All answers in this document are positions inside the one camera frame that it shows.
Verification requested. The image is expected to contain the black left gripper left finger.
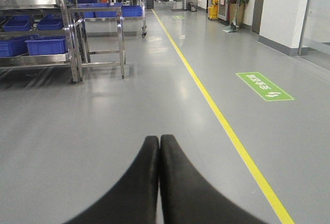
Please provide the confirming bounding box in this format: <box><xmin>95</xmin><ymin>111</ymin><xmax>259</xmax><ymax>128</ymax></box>
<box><xmin>67</xmin><ymin>136</ymin><xmax>159</xmax><ymax>223</ymax></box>

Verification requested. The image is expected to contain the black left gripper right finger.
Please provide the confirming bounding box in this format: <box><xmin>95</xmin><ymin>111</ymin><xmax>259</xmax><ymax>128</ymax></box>
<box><xmin>159</xmin><ymin>134</ymin><xmax>263</xmax><ymax>223</ymax></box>

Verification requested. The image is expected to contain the blue bin lower shelf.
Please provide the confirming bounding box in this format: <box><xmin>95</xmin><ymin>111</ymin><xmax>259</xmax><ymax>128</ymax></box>
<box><xmin>25</xmin><ymin>36</ymin><xmax>68</xmax><ymax>56</ymax></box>

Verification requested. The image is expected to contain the steel shelf rack near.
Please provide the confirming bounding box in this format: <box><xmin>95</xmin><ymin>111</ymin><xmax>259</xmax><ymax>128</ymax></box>
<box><xmin>1</xmin><ymin>0</ymin><xmax>79</xmax><ymax>82</ymax></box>

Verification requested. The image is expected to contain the green floor sign sticker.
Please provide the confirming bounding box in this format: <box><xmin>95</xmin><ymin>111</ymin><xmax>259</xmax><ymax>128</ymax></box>
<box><xmin>236</xmin><ymin>72</ymin><xmax>294</xmax><ymax>102</ymax></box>

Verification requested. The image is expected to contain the yellow mop bucket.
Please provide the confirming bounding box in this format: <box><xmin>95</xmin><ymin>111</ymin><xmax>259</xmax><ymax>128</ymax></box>
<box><xmin>208</xmin><ymin>0</ymin><xmax>219</xmax><ymax>20</ymax></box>

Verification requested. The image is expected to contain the blue bin lower left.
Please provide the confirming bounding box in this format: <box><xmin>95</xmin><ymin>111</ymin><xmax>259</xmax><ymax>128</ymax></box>
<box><xmin>1</xmin><ymin>36</ymin><xmax>29</xmax><ymax>57</ymax></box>

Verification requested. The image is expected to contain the steel cart frame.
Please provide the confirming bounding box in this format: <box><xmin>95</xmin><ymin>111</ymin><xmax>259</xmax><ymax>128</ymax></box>
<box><xmin>68</xmin><ymin>3</ymin><xmax>126</xmax><ymax>81</ymax></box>

